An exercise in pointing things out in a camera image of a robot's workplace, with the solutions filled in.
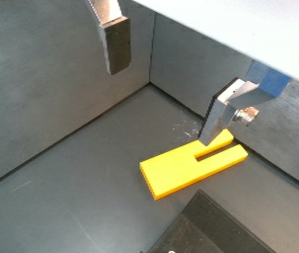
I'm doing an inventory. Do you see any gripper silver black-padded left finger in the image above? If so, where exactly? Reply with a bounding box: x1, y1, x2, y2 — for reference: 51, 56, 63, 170
85, 0, 131, 75

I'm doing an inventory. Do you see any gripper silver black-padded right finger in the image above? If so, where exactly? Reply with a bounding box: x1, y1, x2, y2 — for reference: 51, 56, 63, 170
198, 77, 278, 146

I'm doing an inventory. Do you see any yellow double-square forked block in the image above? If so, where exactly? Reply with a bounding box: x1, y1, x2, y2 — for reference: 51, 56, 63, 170
140, 129, 248, 200

